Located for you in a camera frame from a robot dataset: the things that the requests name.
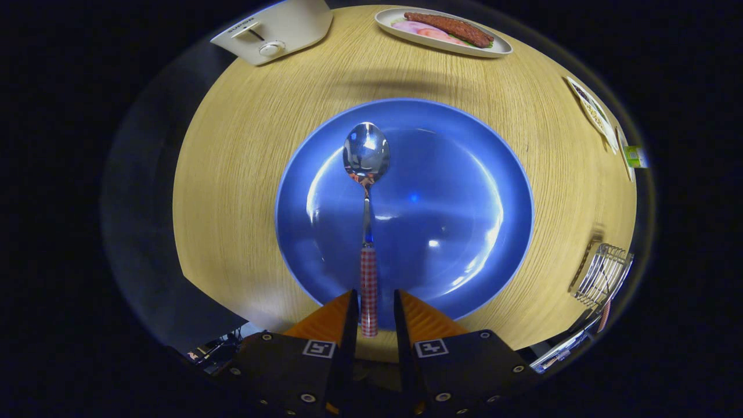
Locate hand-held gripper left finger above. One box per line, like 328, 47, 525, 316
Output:
218, 289, 359, 418

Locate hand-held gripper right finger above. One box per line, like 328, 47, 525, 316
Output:
394, 289, 540, 418

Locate spoon with red checked handle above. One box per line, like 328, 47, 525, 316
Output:
342, 122, 391, 338

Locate blue round plate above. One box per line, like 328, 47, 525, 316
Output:
275, 98, 535, 331

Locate small white dish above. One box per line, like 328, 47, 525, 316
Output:
615, 125, 634, 182

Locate white divided dish with beans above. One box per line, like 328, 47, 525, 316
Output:
565, 75, 619, 154

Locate silver bottle with green label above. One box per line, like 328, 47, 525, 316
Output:
624, 145, 650, 169

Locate white toaster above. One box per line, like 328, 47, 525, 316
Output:
210, 0, 334, 66

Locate oval plate with meat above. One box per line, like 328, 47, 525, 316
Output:
374, 7, 514, 59

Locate black cables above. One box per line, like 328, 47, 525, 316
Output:
186, 331, 244, 372

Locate metal wire cutlery holder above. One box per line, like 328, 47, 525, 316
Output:
569, 241, 634, 308

